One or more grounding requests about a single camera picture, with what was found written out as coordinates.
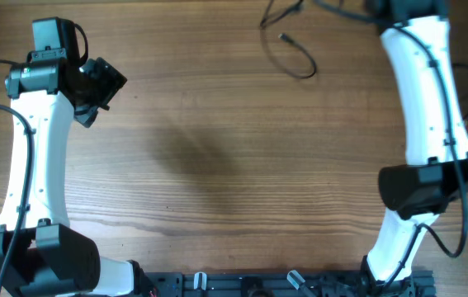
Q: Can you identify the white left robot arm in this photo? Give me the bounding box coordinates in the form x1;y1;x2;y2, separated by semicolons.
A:
0;17;144;296

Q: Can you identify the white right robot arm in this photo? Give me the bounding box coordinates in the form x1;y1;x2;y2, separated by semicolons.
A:
365;1;468;290

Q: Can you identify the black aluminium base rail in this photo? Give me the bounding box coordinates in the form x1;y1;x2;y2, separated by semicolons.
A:
139;271;437;297

